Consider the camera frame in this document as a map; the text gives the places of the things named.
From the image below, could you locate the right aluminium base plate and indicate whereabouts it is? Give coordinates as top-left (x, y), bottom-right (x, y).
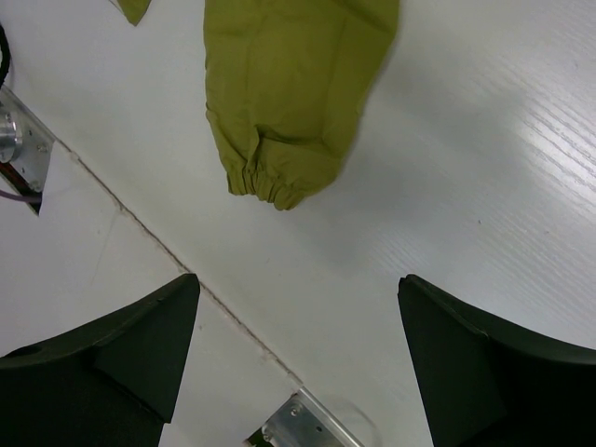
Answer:
top-left (243, 387), bottom-right (363, 447)

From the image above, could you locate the olive green jacket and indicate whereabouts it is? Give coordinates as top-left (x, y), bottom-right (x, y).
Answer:
top-left (115, 0), bottom-right (402, 212)

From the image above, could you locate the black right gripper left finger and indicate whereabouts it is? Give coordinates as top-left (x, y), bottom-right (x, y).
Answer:
top-left (1, 274), bottom-right (200, 446)

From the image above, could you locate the aluminium base plate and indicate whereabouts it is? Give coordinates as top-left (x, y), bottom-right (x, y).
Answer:
top-left (1, 87), bottom-right (56, 215)
top-left (243, 387), bottom-right (363, 447)

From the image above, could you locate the left aluminium base plate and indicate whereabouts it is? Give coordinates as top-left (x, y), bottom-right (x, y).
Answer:
top-left (1, 87), bottom-right (56, 215)

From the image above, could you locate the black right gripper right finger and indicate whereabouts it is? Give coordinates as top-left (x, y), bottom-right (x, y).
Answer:
top-left (398, 275), bottom-right (595, 446)

